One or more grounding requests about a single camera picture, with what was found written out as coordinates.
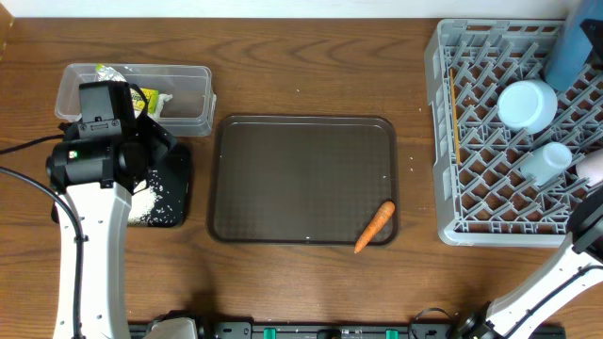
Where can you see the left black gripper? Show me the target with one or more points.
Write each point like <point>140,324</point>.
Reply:
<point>151,132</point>

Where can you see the green yellow foil wrapper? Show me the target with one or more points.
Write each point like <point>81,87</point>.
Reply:
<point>144,98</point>

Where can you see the white napkin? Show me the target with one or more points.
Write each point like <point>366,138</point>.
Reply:
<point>160,105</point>

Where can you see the light blue bowl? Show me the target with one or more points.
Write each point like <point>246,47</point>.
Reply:
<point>527,104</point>

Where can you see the pile of white rice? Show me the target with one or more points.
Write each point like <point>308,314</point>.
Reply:
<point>145,209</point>

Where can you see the white pink cup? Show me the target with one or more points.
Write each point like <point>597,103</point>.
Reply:
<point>591,168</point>

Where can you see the light blue cup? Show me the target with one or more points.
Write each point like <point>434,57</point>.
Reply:
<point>547,162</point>

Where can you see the orange carrot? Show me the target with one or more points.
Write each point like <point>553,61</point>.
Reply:
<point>381,217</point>

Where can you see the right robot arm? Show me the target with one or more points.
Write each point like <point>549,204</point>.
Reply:
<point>575,267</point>

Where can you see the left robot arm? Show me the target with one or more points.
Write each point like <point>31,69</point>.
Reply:
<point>91,279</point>

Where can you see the grey dishwasher rack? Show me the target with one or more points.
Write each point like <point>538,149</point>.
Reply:
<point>482,198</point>

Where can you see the clear plastic bin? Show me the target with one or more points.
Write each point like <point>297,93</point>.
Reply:
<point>189,113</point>

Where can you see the black rectangular tray bin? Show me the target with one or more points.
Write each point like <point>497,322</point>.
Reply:
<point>172,188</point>

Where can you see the brown serving tray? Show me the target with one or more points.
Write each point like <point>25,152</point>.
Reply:
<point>309,180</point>

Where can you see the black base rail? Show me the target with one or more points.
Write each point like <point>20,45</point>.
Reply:
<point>246,328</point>

